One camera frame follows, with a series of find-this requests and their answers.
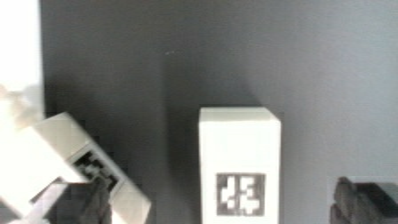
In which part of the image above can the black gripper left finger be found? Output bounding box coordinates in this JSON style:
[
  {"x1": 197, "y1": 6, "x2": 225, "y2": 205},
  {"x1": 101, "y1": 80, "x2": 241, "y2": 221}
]
[{"x1": 44, "y1": 178, "x2": 111, "y2": 224}]

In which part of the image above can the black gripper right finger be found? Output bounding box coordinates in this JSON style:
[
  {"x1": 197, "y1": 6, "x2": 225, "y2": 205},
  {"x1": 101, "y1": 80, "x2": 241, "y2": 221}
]
[{"x1": 328, "y1": 177, "x2": 398, "y2": 224}]

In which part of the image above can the white leg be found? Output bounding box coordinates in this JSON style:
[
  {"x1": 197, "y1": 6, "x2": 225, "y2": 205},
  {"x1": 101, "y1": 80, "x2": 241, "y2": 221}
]
[
  {"x1": 198, "y1": 107, "x2": 280, "y2": 224},
  {"x1": 0, "y1": 85, "x2": 152, "y2": 224}
]

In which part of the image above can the white U-shaped fence frame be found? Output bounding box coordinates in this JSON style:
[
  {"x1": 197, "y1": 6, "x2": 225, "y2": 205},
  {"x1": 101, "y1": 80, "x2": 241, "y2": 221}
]
[{"x1": 0, "y1": 0, "x2": 42, "y2": 97}]

